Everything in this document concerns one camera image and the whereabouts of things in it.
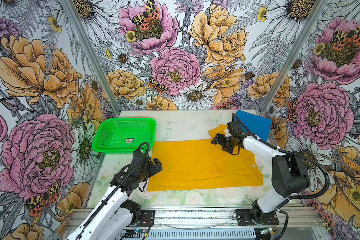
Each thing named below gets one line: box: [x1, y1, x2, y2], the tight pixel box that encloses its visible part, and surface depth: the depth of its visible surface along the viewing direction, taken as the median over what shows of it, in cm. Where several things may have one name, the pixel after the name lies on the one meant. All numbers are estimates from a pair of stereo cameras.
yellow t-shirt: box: [148, 124, 264, 192], surface depth 93 cm
